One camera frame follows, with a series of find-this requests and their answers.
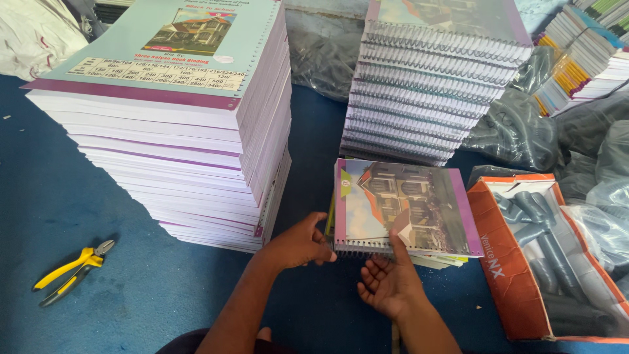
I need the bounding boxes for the tall stack of unbound notebooks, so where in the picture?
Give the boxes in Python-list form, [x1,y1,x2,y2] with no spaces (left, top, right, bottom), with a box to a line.
[21,0,294,254]

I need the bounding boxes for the leaning stacks of colourful-spine notebooks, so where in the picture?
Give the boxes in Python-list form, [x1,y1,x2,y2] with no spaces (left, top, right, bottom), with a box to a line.
[532,0,629,118]

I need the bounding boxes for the person's right hand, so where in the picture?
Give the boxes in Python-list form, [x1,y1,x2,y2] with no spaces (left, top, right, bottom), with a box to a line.
[357,229,434,323]

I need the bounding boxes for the person's dark trousers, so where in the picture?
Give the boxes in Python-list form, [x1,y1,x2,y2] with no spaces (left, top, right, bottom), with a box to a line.
[156,326,298,354]

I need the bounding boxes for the grey plastic bag of coils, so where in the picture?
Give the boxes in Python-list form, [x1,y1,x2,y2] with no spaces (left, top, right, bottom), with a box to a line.
[284,6,368,103]
[461,45,560,173]

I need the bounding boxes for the orange and white carton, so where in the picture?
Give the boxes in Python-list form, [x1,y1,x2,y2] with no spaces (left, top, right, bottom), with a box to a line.
[466,172,629,344]

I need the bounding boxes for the person's left hand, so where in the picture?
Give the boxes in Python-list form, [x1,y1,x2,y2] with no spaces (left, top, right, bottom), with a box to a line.
[262,212,339,275]

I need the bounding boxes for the yellow-handled pliers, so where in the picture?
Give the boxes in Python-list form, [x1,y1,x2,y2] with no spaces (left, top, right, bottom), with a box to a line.
[31,239,117,308]

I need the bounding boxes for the house-print purple-edged notebook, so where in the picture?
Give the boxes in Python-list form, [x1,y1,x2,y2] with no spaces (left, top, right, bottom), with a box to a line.
[333,158,485,259]

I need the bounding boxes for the dark stack of books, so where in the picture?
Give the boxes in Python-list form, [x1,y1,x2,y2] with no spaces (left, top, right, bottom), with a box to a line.
[92,0,137,25]

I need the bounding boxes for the small pile of punched notebooks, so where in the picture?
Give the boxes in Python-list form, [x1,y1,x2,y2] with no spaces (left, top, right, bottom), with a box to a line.
[324,191,469,270]

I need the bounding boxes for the black spiral binding coil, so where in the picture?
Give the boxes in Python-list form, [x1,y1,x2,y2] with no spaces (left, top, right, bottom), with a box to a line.
[335,247,395,261]

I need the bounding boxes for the white woven sack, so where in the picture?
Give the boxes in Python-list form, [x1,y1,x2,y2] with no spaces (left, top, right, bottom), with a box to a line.
[0,0,90,82]

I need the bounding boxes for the bundle of grey spiral coils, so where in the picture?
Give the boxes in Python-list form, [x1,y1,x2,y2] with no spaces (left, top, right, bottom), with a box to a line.
[493,189,626,336]

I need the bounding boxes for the heap of clear coil bags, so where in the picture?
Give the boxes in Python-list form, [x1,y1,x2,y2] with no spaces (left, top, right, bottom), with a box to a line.
[554,91,629,276]

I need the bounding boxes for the stack of spiral-bound notebooks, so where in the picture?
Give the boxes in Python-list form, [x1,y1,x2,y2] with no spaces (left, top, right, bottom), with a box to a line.
[338,0,534,168]

